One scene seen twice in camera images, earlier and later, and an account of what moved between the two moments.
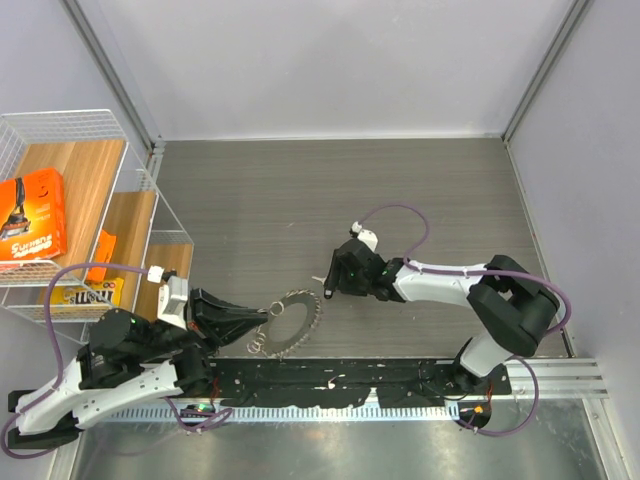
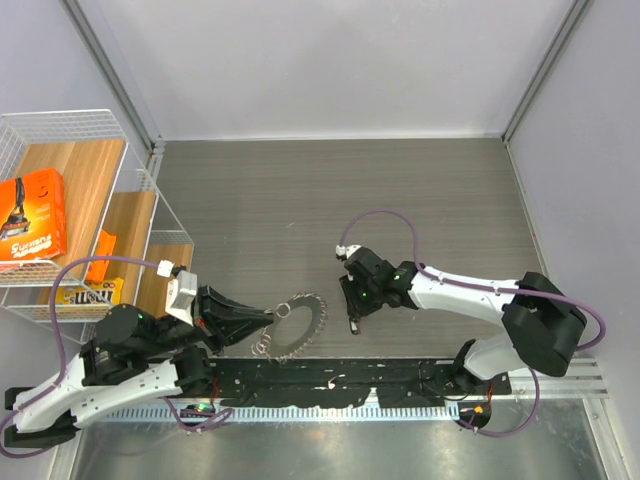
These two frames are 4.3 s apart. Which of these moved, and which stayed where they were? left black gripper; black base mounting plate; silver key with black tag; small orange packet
Moved: silver key with black tag
Stayed: black base mounting plate; small orange packet; left black gripper
